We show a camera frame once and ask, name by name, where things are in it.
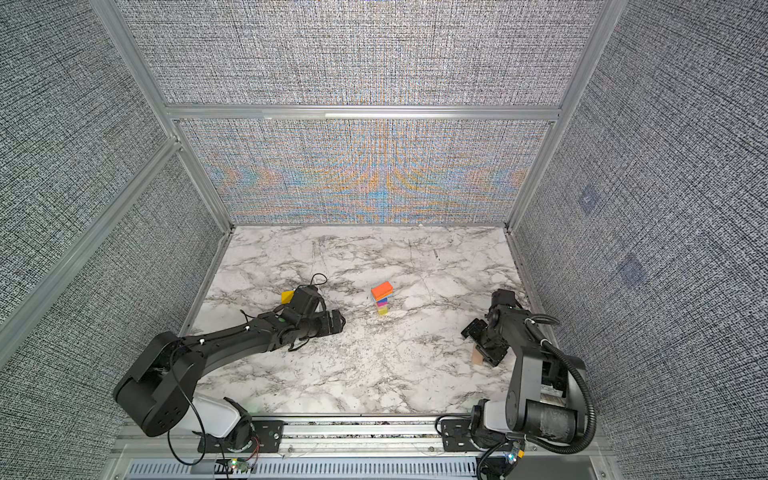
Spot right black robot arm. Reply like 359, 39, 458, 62
462, 289, 597, 455

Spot aluminium front rail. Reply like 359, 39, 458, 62
110, 415, 619, 480

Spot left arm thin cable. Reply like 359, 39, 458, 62
166, 272, 329, 467

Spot aluminium enclosure frame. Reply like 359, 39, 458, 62
0, 0, 631, 415

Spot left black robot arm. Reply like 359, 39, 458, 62
113, 285, 346, 454

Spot red-orange block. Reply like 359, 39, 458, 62
371, 281, 394, 301

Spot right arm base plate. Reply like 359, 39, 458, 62
434, 415, 525, 452

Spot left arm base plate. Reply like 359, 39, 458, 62
197, 420, 285, 455

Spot natural wood plank block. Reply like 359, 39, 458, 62
471, 348, 484, 366

